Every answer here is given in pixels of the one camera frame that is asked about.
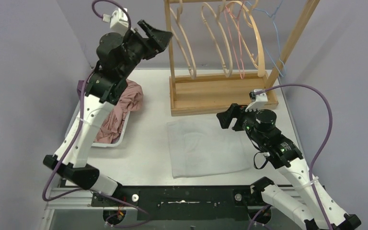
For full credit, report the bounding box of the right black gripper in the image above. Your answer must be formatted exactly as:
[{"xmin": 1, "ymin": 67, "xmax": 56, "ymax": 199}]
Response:
[{"xmin": 217, "ymin": 103, "xmax": 266, "ymax": 146}]

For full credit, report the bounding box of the white skirt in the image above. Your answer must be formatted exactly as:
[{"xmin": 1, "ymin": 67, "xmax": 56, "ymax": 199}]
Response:
[{"xmin": 167, "ymin": 118, "xmax": 251, "ymax": 179}]

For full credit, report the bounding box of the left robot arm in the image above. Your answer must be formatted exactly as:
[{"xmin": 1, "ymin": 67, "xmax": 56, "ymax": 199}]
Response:
[{"xmin": 43, "ymin": 29, "xmax": 173, "ymax": 205}]

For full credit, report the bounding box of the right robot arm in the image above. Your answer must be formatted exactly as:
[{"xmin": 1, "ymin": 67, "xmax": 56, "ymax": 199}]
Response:
[{"xmin": 217, "ymin": 84, "xmax": 361, "ymax": 230}]

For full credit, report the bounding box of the wooden hanger rack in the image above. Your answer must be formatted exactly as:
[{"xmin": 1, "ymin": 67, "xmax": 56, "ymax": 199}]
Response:
[{"xmin": 169, "ymin": 0, "xmax": 318, "ymax": 116}]

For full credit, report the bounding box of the thick wooden hanger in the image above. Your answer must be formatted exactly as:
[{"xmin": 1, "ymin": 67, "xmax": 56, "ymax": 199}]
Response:
[{"xmin": 227, "ymin": 0, "xmax": 266, "ymax": 78}]

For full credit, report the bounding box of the pink garment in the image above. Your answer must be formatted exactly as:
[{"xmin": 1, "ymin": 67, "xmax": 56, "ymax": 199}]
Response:
[{"xmin": 94, "ymin": 80, "xmax": 144, "ymax": 143}]

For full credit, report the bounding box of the purple garment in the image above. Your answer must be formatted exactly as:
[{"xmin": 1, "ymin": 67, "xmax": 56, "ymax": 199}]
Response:
[{"xmin": 77, "ymin": 80, "xmax": 86, "ymax": 97}]

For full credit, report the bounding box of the white plastic basket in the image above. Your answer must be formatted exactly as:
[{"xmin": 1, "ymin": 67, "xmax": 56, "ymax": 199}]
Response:
[{"xmin": 65, "ymin": 102, "xmax": 126, "ymax": 148}]

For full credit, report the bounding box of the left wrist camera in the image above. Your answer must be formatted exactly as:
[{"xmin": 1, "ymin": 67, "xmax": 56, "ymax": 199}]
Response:
[{"xmin": 102, "ymin": 9, "xmax": 129, "ymax": 35}]

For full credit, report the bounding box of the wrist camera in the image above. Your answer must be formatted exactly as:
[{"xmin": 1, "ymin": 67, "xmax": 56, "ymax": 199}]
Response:
[
  {"xmin": 102, "ymin": 9, "xmax": 129, "ymax": 35},
  {"xmin": 245, "ymin": 89, "xmax": 268, "ymax": 112}
]

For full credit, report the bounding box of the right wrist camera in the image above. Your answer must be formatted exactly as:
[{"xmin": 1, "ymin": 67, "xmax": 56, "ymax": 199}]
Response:
[{"xmin": 245, "ymin": 89, "xmax": 268, "ymax": 112}]

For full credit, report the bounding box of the pink wire hanger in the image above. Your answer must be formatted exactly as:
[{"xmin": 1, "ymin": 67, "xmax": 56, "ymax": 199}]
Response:
[{"xmin": 224, "ymin": 4, "xmax": 245, "ymax": 80}]

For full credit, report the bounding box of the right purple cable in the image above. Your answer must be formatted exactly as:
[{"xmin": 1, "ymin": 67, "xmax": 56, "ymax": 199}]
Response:
[{"xmin": 254, "ymin": 83, "xmax": 334, "ymax": 230}]

